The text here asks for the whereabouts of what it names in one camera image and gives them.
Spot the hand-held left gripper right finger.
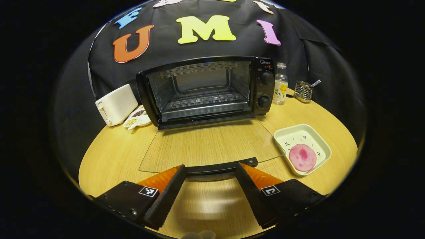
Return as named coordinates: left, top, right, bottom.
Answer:
left=234, top=162, right=327, bottom=230

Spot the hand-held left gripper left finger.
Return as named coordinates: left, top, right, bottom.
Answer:
left=88, top=164, right=187, bottom=231

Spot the pink round food slice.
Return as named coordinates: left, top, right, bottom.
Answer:
left=289, top=144, right=317, bottom=172

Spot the white square plate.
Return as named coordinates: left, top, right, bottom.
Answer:
left=274, top=124, right=332, bottom=176

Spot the black electric oven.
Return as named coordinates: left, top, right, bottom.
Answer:
left=136, top=56, right=286, bottom=176

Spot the white divided dish of beans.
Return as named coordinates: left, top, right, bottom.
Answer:
left=123, top=105, right=152, bottom=130

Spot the white toaster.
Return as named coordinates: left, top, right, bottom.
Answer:
left=95, top=84, right=138, bottom=127

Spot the clear bottle with yellow label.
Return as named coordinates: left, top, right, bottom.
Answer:
left=272, top=62, right=289, bottom=106

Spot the black backdrop cloth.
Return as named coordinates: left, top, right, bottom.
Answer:
left=50, top=0, right=367, bottom=141

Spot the metal wire utensil holder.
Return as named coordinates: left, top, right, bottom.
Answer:
left=294, top=80, right=313, bottom=103

